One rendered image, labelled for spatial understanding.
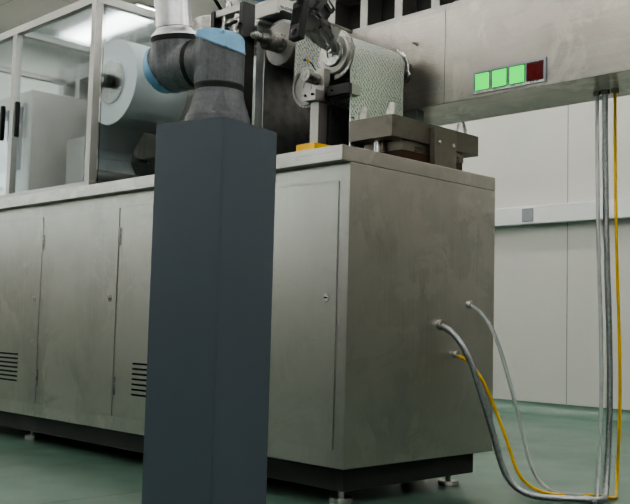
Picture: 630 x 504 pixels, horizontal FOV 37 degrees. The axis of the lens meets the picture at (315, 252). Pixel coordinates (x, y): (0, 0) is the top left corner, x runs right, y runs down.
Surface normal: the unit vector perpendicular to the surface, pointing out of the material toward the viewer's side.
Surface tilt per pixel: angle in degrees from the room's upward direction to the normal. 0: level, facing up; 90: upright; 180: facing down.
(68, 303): 90
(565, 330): 90
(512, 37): 90
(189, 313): 90
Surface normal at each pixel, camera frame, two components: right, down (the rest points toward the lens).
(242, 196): 0.84, -0.02
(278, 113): 0.70, -0.04
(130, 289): -0.71, -0.07
